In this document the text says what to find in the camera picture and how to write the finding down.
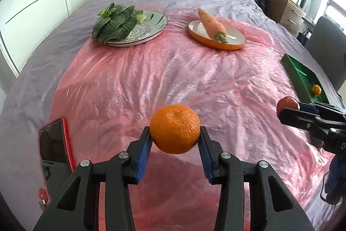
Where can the red plum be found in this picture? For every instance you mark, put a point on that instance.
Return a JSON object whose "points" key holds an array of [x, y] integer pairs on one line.
{"points": [[288, 103]]}

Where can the grey office chair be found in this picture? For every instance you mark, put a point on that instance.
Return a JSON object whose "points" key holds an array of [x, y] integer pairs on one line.
{"points": [[324, 38]]}

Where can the smooth orange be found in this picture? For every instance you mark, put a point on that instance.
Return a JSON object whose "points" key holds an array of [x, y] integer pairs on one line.
{"points": [[316, 90]]}

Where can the pink plastic sheet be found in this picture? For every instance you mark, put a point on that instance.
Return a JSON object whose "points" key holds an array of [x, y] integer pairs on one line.
{"points": [[162, 71]]}

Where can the orange rimmed plate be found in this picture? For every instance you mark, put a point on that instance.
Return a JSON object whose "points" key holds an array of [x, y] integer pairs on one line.
{"points": [[235, 36]]}

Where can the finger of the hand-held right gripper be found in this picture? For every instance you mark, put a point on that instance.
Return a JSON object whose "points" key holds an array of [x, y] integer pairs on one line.
{"points": [[300, 120], [308, 107]]}

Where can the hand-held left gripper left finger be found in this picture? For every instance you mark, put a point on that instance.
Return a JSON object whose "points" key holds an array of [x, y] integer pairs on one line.
{"points": [[143, 158]]}

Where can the bok choy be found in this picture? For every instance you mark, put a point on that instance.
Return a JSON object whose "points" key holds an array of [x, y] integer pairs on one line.
{"points": [[113, 22]]}

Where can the green tray box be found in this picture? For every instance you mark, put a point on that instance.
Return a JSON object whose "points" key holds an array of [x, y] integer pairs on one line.
{"points": [[300, 68]]}

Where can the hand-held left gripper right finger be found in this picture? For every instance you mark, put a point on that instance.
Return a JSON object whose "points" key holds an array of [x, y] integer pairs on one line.
{"points": [[206, 160]]}

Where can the patterned silver plate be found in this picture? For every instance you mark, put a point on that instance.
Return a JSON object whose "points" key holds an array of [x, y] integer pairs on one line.
{"points": [[151, 22]]}

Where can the mandarin orange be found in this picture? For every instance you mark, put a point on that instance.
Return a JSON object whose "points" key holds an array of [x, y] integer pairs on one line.
{"points": [[175, 128]]}

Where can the wooden dresser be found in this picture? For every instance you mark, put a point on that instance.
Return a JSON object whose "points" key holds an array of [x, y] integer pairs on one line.
{"points": [[286, 11]]}

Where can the smartphone in red case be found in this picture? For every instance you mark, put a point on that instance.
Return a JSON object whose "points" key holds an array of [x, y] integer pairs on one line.
{"points": [[54, 144]]}

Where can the carrot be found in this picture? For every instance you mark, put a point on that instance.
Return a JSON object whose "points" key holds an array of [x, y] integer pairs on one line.
{"points": [[212, 24]]}

